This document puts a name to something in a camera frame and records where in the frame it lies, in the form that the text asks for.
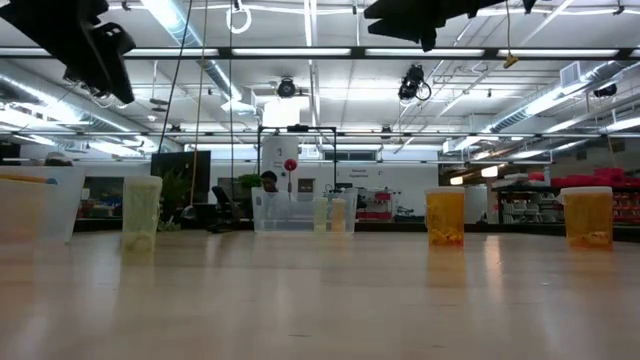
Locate red parts bins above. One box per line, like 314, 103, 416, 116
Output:
353, 188, 394, 221

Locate clear plastic bin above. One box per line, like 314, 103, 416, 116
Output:
251, 186, 360, 235
0, 164, 87, 245

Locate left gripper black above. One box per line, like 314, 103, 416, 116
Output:
62, 22, 137, 106

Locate white hanging ring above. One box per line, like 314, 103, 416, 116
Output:
224, 0, 253, 35

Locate black office chair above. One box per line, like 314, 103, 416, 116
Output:
209, 184, 242, 235

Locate white pillar panel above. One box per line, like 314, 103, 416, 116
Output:
260, 135, 300, 194

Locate grey shelf unit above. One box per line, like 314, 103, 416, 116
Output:
492, 182, 564, 225

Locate black metal stand frame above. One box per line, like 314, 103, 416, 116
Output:
256, 124, 338, 194

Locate small orange pill bottle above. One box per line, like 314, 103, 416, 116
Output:
330, 197, 348, 234

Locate yellow hook on cord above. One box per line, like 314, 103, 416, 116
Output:
502, 0, 520, 70

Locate person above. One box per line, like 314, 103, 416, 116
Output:
43, 151, 75, 168
259, 170, 281, 194

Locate orange pill bottle white cap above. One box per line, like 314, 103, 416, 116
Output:
558, 185, 615, 250
424, 186, 467, 247

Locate thin black hanging cable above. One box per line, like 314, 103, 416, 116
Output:
228, 0, 236, 191

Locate red round sign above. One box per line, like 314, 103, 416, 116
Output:
283, 157, 299, 201

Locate black monitor screen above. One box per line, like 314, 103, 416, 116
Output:
150, 150, 212, 205

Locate round black ceiling camera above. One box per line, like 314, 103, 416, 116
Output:
276, 76, 298, 99

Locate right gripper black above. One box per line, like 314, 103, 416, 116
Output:
363, 0, 507, 53

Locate red storage bins rack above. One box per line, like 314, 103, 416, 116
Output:
527, 167, 640, 224

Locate green background plant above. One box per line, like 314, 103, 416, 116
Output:
238, 172, 264, 191

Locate black ceiling camera with cable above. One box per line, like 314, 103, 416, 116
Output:
397, 63, 432, 102

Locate beige hanging rope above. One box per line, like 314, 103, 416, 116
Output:
188, 0, 209, 211

